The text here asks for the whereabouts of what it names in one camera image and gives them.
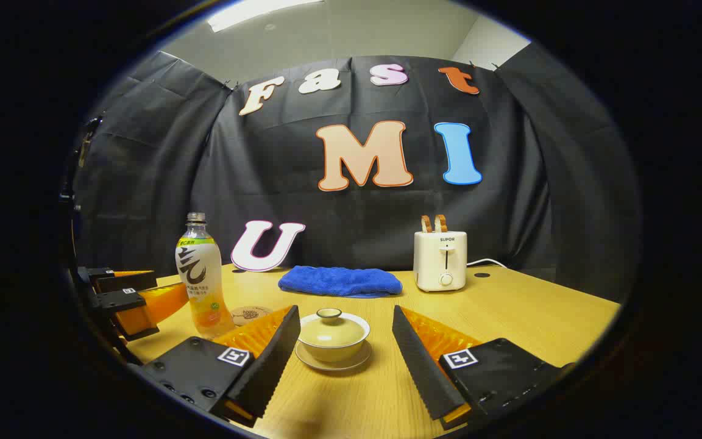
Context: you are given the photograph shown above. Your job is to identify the black stand pole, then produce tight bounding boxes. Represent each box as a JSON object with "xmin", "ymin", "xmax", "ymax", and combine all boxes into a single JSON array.
[{"xmin": 58, "ymin": 116, "xmax": 103, "ymax": 211}]

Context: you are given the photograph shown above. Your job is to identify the round cork coaster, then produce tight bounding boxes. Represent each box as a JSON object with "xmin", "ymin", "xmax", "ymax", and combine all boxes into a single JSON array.
[{"xmin": 231, "ymin": 305, "xmax": 274, "ymax": 327}]

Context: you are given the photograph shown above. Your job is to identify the clear water bottle orange label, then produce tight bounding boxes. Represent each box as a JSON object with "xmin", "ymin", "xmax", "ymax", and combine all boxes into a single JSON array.
[{"xmin": 175, "ymin": 212, "xmax": 236, "ymax": 340}]

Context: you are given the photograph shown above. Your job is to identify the black backdrop cloth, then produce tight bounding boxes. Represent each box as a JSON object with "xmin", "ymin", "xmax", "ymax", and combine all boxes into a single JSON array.
[{"xmin": 74, "ymin": 51, "xmax": 641, "ymax": 305}]

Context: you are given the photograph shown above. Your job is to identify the blue folded towel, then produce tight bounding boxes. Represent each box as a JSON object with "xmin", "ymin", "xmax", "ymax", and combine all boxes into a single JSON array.
[{"xmin": 278, "ymin": 265, "xmax": 403, "ymax": 299}]

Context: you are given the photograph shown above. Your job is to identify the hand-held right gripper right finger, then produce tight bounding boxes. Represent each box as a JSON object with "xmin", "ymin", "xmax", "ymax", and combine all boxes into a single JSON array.
[{"xmin": 392, "ymin": 305, "xmax": 574, "ymax": 430}]

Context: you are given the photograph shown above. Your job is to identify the cream white toaster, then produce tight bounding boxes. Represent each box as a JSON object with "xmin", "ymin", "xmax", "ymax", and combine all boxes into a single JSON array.
[{"xmin": 413, "ymin": 230, "xmax": 468, "ymax": 293}]

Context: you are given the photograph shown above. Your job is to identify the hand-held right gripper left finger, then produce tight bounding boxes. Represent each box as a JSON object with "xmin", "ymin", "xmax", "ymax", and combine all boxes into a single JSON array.
[{"xmin": 138, "ymin": 305, "xmax": 301, "ymax": 427}]

